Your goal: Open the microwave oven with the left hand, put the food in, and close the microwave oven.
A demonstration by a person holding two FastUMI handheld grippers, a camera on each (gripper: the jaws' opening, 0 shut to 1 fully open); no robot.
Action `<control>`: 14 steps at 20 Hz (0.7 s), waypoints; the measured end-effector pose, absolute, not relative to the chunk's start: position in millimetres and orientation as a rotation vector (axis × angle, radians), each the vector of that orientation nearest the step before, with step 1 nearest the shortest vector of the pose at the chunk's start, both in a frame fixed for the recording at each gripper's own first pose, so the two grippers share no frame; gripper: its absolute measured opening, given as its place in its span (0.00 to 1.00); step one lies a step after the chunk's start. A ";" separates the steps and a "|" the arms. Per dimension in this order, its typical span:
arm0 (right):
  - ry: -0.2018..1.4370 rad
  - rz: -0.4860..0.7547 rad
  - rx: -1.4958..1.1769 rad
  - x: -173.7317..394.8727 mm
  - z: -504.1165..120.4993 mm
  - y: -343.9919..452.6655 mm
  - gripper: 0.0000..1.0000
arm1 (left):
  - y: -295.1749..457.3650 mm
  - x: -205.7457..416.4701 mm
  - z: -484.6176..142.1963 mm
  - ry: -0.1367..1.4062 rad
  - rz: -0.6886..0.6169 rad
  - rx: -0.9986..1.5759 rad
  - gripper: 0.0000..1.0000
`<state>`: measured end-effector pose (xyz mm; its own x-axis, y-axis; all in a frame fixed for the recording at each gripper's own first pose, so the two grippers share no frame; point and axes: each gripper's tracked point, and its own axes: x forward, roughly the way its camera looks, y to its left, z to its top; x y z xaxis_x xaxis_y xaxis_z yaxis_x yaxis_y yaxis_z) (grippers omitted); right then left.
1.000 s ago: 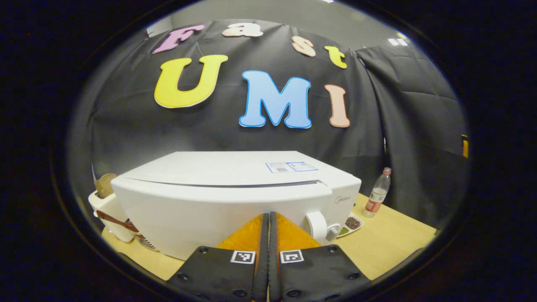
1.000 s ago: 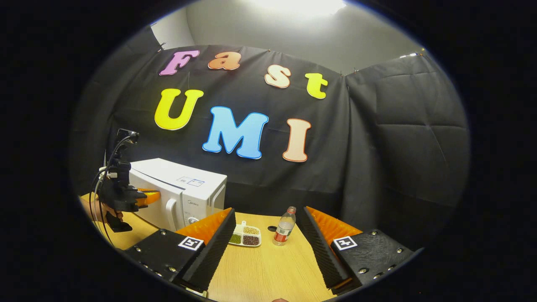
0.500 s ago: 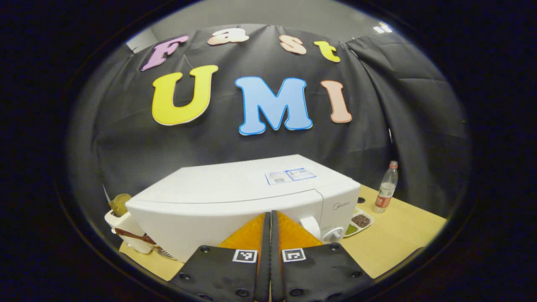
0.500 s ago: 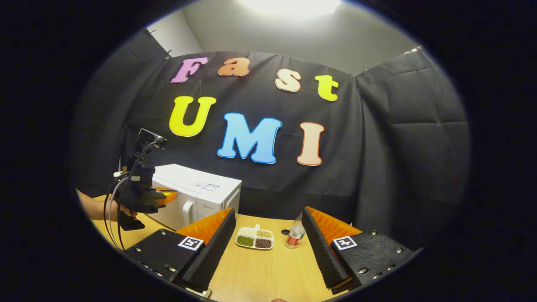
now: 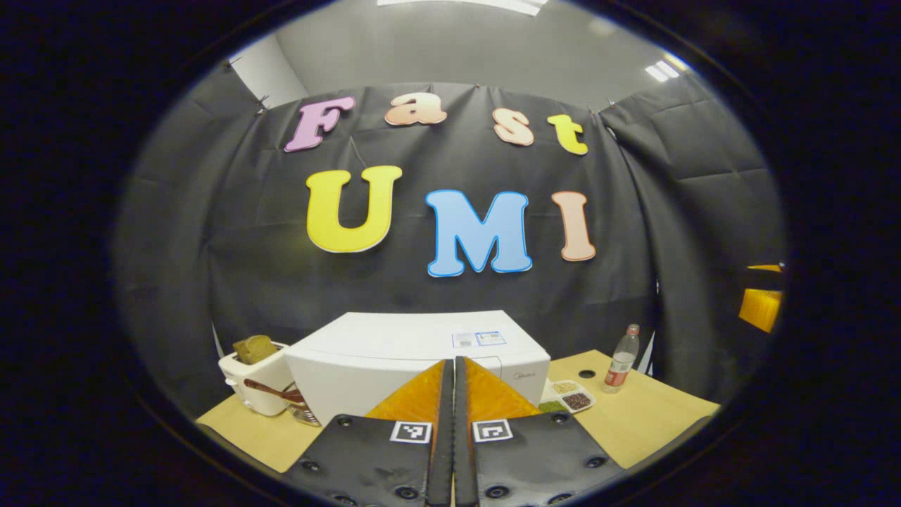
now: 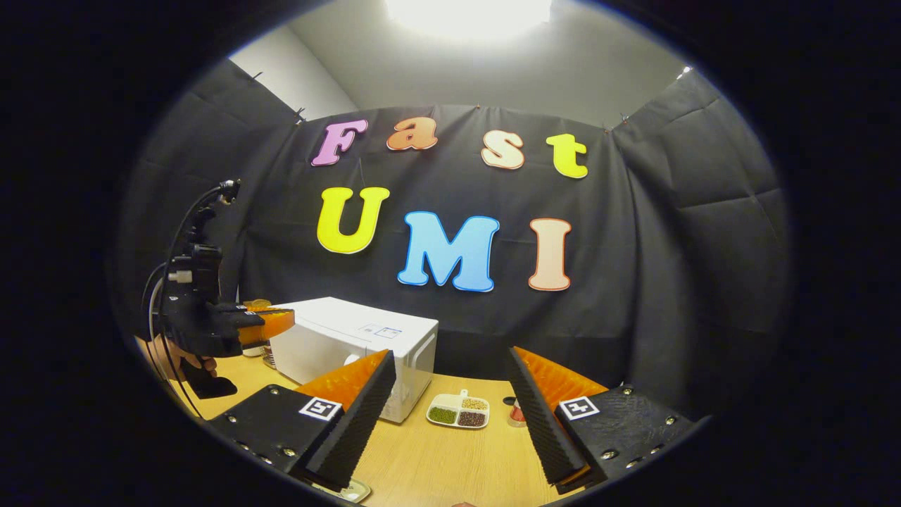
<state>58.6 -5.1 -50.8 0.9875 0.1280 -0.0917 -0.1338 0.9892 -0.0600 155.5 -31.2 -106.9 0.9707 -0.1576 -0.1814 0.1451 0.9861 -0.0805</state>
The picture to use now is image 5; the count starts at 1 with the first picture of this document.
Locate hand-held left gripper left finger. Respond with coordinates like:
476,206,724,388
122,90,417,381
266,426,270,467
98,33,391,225
282,358,456,507

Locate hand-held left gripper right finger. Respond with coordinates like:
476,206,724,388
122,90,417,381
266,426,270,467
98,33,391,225
454,356,627,507

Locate white microwave oven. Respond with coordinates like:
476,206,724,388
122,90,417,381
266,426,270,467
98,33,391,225
284,311,552,427

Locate black backdrop cloth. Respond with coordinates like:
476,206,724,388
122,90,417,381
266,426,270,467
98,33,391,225
113,67,788,423

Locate divided white bean dish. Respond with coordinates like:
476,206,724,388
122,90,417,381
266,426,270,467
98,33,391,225
538,379,596,414

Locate red label plastic bottle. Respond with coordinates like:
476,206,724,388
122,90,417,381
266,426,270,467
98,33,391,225
603,324,641,394

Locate white toaster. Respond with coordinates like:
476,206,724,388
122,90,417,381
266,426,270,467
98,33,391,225
218,342,296,418

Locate brown bread slices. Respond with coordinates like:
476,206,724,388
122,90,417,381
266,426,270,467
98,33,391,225
232,335,279,365

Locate large ceiling light panel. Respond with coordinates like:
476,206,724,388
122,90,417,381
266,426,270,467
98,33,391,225
377,0,550,16

